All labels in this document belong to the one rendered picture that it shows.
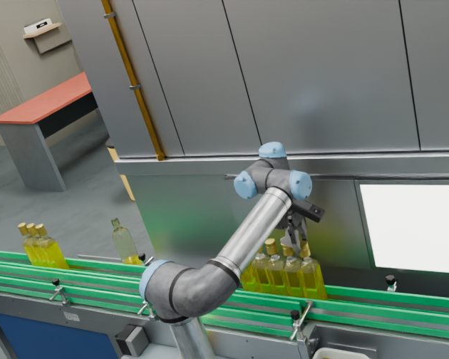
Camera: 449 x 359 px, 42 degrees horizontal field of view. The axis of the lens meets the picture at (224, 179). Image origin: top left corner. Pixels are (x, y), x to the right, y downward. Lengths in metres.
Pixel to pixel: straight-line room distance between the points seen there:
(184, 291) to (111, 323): 1.05
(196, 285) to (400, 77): 0.77
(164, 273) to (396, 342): 0.80
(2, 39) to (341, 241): 5.88
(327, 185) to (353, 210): 0.11
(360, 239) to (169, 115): 0.76
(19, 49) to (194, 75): 5.61
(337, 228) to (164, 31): 0.84
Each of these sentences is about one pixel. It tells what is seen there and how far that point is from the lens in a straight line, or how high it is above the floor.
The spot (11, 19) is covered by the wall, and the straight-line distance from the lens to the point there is 7.43.
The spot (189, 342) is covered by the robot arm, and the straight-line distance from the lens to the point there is 1.57.
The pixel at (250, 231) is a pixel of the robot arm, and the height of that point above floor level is 1.44.
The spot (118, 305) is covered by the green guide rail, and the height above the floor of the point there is 0.91.
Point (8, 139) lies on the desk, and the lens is 6.39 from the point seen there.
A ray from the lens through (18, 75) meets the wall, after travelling 7.40.
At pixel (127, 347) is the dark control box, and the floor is 0.80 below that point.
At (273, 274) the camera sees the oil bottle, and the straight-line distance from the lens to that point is 1.96.
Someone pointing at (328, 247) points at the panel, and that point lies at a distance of 2.00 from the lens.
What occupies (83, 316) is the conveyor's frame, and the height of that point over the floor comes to 0.83.
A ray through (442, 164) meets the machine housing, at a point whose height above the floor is 1.37.
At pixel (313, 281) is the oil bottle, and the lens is 1.91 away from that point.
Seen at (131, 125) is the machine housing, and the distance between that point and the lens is 2.17.
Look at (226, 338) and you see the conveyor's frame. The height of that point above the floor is 0.85.
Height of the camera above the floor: 2.19
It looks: 25 degrees down
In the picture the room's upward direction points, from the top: 17 degrees counter-clockwise
